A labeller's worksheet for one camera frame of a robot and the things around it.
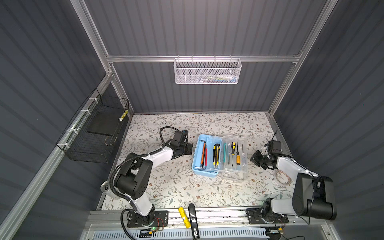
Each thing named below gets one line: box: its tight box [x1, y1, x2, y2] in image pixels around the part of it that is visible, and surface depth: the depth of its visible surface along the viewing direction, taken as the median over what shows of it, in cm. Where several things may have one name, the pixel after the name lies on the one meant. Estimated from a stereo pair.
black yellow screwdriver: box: [231, 141, 236, 156], surface depth 88 cm
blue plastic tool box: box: [191, 133, 249, 181], surface depth 89 cm
